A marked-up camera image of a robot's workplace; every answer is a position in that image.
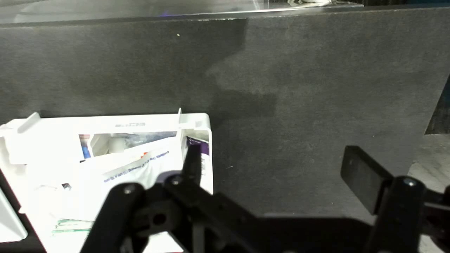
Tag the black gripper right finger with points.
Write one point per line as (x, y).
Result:
(365, 176)

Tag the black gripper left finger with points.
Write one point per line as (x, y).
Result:
(192, 168)

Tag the open white box of packets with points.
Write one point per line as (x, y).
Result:
(63, 169)

